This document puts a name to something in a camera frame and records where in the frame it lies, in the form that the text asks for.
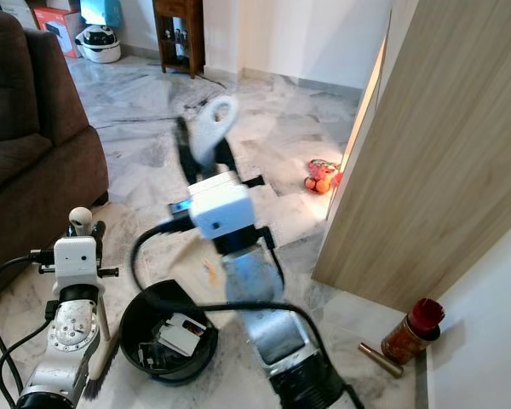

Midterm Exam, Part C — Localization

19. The black plastic bin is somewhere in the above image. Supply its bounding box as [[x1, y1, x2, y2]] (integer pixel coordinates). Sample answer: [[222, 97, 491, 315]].
[[119, 279, 219, 384]]

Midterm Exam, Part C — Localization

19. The red orange toy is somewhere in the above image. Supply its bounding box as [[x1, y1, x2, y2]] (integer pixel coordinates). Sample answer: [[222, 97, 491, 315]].
[[305, 158, 343, 195]]

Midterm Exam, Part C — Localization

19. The dark brown sofa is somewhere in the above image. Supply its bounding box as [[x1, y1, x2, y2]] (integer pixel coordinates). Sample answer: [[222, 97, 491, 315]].
[[0, 7, 110, 301]]

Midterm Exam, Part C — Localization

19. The white round appliance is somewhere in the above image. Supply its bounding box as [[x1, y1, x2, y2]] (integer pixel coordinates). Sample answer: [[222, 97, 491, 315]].
[[75, 24, 122, 65]]

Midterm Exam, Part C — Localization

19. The dark wooden cabinet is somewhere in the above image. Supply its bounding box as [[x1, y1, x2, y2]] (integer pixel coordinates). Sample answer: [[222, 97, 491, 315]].
[[153, 0, 206, 79]]

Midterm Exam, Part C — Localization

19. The blue cardboard box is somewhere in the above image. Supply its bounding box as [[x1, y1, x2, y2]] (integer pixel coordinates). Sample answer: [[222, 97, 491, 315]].
[[79, 0, 127, 26]]

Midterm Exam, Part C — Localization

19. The red cardboard box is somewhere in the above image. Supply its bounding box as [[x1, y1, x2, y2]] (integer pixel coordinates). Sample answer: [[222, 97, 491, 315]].
[[32, 6, 83, 59]]

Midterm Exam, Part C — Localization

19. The light wooden door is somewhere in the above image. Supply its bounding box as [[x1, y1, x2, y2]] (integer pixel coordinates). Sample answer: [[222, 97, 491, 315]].
[[313, 0, 511, 312]]

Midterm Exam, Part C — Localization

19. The brass metal tube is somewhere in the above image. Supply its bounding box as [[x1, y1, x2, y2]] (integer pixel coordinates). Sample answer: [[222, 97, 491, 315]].
[[358, 342, 405, 379]]

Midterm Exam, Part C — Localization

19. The red lidded jar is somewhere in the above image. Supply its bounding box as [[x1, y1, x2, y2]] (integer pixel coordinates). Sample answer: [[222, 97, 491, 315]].
[[382, 298, 445, 365]]

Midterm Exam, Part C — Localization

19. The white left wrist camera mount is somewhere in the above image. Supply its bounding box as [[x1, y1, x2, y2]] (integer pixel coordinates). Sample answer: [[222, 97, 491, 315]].
[[53, 236, 99, 286]]

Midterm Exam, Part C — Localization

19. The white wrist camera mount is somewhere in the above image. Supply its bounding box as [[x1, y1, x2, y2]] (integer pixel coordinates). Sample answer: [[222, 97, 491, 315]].
[[192, 170, 258, 240], [53, 236, 99, 286]]

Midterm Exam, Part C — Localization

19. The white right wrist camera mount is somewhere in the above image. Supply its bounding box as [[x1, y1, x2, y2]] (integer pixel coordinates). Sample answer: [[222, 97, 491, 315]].
[[192, 170, 258, 240]]

